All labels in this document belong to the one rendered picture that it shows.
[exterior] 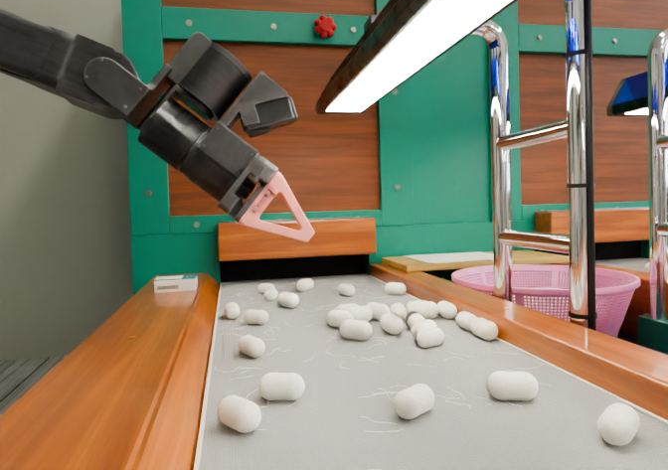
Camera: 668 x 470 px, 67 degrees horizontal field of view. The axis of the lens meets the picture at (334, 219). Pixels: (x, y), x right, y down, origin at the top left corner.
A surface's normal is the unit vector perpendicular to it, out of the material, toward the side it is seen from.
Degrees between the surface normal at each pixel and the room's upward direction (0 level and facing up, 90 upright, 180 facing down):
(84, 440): 0
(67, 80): 90
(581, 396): 0
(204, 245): 90
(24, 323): 90
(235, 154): 90
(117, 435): 0
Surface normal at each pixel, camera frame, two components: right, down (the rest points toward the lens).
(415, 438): -0.03, -1.00
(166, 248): 0.20, 0.03
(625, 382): -0.98, 0.04
